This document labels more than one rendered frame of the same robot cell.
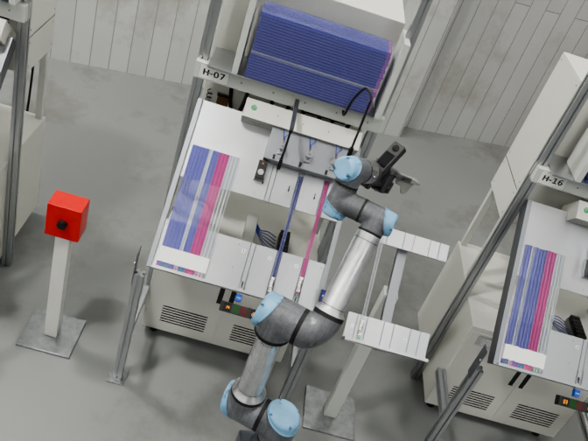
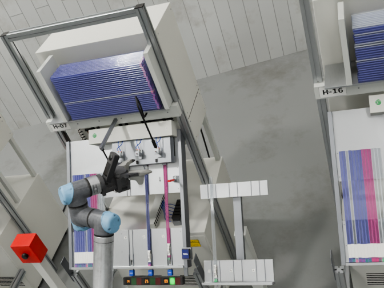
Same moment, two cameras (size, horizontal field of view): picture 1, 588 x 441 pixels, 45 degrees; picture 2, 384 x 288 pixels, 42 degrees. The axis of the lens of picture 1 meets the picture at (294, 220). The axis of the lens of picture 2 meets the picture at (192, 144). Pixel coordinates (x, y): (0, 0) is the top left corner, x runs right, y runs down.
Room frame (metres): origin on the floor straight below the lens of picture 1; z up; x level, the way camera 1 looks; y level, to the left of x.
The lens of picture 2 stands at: (0.74, -1.33, 2.68)
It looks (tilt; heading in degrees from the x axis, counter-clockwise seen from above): 36 degrees down; 31
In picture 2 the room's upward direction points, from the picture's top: 21 degrees counter-clockwise
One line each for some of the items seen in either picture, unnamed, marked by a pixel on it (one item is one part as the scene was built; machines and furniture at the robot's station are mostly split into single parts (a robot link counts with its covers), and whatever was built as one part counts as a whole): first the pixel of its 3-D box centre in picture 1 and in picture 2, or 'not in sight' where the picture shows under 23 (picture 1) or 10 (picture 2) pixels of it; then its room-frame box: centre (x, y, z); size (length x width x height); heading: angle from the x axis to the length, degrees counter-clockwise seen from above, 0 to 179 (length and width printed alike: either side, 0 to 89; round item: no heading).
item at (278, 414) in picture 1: (278, 423); not in sight; (1.53, -0.18, 0.72); 0.13 x 0.12 x 0.14; 79
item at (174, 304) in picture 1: (234, 264); (176, 227); (2.70, 0.21, 0.31); 0.70 x 0.65 x 0.62; 97
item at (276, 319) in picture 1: (261, 362); not in sight; (1.56, -0.06, 0.92); 0.15 x 0.12 x 0.55; 79
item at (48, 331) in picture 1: (59, 272); (52, 279); (2.15, 0.87, 0.39); 0.24 x 0.24 x 0.78; 7
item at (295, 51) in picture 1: (318, 59); (108, 86); (2.58, 0.13, 1.52); 0.51 x 0.13 x 0.27; 97
